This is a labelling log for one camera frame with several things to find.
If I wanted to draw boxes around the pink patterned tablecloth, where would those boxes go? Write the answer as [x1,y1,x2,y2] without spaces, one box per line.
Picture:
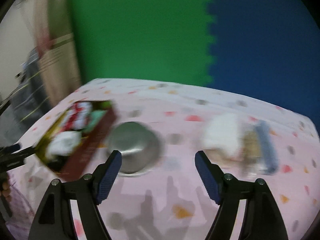
[19,79,319,239]

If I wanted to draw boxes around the green foam mat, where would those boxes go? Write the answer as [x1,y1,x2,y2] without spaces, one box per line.
[68,0,214,86]

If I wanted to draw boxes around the white red satin cloth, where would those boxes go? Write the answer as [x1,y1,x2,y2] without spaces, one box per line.
[61,101,92,131]

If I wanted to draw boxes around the steel bowl upside down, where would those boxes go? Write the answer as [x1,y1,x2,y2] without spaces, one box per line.
[107,122,163,177]

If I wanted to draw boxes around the white knitted glove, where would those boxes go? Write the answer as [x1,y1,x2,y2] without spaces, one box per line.
[200,113,241,158]

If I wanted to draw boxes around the blue foam mat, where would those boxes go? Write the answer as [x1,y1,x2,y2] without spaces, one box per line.
[206,0,319,126]

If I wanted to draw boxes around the bag of cotton swabs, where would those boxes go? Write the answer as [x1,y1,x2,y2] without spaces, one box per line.
[242,130,262,177]

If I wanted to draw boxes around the plaid blanket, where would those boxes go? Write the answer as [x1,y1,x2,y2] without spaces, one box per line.
[10,49,52,141]

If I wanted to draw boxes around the blue rolled towel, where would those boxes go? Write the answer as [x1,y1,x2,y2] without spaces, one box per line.
[255,120,279,175]

